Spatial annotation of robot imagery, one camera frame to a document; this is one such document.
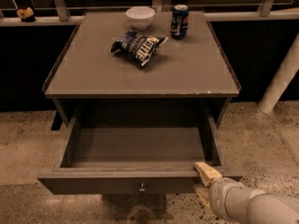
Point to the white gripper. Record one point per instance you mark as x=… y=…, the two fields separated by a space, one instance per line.
x=224 y=194

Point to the grey top drawer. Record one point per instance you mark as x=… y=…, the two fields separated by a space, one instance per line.
x=135 y=152

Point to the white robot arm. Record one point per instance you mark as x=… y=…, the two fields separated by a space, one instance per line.
x=274 y=208

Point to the grey drawer cabinet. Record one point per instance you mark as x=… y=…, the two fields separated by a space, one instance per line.
x=191 y=67

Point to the blue Kettle chip bag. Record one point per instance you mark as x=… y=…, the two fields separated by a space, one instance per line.
x=140 y=47

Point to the blue soda can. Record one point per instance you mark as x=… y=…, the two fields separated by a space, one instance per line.
x=179 y=22

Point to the white ceramic bowl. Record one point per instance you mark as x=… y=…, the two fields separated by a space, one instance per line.
x=140 y=17

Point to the metal window railing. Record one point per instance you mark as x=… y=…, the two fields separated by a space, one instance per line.
x=66 y=12

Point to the yellow black object on ledge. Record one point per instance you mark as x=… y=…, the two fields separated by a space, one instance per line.
x=26 y=14

